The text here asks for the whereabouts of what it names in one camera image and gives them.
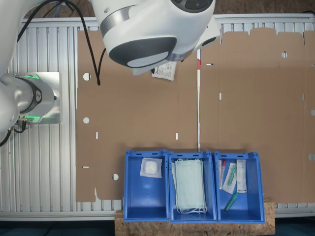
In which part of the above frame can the white printed gauze packet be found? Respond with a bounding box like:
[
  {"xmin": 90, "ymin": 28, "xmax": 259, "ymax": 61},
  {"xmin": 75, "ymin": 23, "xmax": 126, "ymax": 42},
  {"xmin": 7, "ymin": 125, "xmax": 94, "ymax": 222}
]
[{"xmin": 151, "ymin": 60, "xmax": 178, "ymax": 81}]

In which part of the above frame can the brown cardboard sheet with notches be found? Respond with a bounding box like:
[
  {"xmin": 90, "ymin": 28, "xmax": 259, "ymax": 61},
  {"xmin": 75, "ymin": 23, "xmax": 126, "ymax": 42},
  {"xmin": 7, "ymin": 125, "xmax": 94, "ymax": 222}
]
[{"xmin": 199, "ymin": 27, "xmax": 315, "ymax": 204}]

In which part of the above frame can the packet with red-capped tube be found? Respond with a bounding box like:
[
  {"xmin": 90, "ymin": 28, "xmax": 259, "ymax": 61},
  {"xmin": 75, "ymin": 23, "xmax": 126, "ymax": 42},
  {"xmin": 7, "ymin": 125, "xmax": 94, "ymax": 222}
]
[{"xmin": 218, "ymin": 159, "xmax": 226, "ymax": 190}]

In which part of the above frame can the packet with green syringe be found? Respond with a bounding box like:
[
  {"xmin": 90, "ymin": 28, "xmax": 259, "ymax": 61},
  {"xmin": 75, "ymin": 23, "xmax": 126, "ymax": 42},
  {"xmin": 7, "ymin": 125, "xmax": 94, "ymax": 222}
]
[{"xmin": 222, "ymin": 162, "xmax": 237, "ymax": 195}]

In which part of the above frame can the long white printed packet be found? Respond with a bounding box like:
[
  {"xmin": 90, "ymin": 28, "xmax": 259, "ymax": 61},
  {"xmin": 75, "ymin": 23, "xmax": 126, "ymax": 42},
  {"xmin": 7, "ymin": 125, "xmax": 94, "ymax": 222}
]
[{"xmin": 236, "ymin": 159, "xmax": 248, "ymax": 194}]

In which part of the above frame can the clear packet of white gauze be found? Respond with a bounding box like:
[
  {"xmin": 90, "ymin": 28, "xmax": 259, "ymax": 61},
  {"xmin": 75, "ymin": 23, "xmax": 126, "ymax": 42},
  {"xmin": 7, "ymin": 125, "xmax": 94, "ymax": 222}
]
[{"xmin": 139, "ymin": 157, "xmax": 163, "ymax": 178}]

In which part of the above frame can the stack of pale face masks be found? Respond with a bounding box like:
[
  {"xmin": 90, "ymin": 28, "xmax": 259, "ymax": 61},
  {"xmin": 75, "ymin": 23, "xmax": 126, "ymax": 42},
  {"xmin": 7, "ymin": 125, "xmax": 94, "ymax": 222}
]
[{"xmin": 171, "ymin": 158, "xmax": 208, "ymax": 214}]

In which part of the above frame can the blue bin holding masks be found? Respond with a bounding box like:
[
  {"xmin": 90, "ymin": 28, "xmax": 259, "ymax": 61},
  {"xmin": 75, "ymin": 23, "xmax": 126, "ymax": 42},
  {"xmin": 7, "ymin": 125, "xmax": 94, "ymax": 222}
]
[{"xmin": 168, "ymin": 150, "xmax": 218, "ymax": 224}]

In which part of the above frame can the loose green syringe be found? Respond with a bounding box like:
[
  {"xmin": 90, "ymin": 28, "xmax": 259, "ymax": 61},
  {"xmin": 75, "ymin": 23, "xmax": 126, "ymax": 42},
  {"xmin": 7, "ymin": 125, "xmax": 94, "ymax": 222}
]
[{"xmin": 224, "ymin": 192, "xmax": 239, "ymax": 212}]

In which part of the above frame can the blue bin holding syringes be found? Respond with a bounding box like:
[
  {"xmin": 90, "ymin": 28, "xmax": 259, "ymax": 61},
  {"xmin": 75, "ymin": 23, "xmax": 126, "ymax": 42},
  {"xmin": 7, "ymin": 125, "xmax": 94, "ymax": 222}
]
[{"xmin": 213, "ymin": 151, "xmax": 266, "ymax": 224}]

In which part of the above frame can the blue bin holding gauze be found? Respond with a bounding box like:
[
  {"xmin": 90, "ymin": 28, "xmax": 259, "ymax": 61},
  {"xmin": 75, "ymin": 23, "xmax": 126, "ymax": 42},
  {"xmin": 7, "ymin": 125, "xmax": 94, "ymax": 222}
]
[{"xmin": 124, "ymin": 149, "xmax": 171, "ymax": 221}]

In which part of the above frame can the chipboard wood slab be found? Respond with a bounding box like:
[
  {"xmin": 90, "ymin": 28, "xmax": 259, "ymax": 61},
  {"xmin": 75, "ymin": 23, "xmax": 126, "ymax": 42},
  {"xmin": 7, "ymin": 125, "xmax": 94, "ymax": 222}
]
[{"xmin": 114, "ymin": 201, "xmax": 276, "ymax": 236}]

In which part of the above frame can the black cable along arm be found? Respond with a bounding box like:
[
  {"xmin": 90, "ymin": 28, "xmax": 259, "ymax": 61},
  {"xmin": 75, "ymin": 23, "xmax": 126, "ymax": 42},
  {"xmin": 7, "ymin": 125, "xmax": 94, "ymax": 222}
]
[{"xmin": 16, "ymin": 0, "xmax": 107, "ymax": 86}]

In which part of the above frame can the black cable at base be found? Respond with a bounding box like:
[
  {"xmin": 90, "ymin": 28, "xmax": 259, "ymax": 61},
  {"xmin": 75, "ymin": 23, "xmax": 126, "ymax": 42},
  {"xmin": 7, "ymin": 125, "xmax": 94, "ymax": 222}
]
[{"xmin": 0, "ymin": 117, "xmax": 27, "ymax": 148}]

